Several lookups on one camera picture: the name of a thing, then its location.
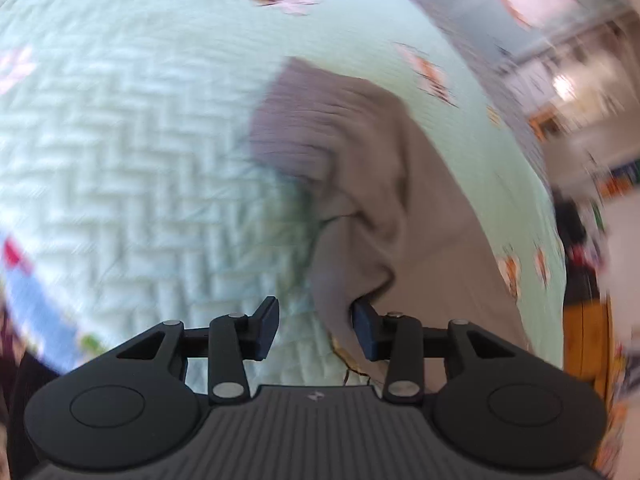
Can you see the bee print quilted bedspread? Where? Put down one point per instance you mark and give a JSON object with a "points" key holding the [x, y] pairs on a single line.
{"points": [[125, 160]]}

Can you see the wooden desk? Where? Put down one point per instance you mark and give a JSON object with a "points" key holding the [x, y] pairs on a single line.
{"points": [[587, 360]]}

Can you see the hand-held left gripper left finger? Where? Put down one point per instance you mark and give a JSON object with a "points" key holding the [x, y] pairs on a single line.
{"points": [[267, 327]]}

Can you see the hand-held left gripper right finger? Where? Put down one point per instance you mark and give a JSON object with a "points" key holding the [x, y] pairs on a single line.
{"points": [[362, 330]]}

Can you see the grey hooded jacket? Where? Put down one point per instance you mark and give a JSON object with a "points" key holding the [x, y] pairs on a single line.
{"points": [[425, 210]]}

